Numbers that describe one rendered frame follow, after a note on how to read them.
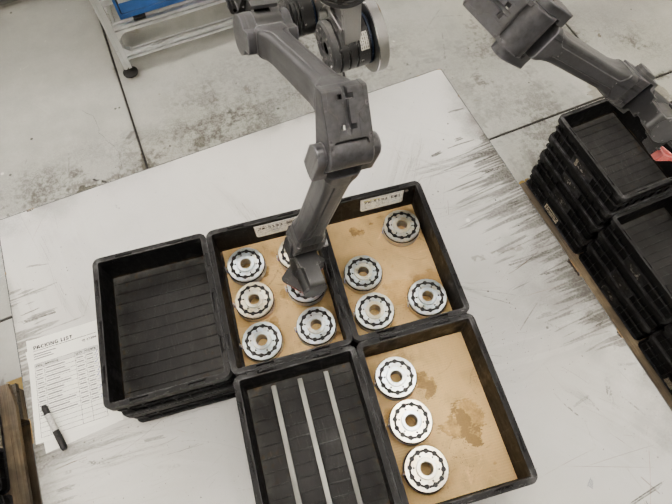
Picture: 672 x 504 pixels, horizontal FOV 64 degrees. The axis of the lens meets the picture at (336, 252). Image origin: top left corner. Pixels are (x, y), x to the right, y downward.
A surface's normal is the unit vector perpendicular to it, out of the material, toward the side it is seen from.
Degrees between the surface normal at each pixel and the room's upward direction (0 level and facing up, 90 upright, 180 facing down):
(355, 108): 47
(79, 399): 0
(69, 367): 0
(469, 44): 0
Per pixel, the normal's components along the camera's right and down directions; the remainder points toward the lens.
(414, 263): -0.03, -0.44
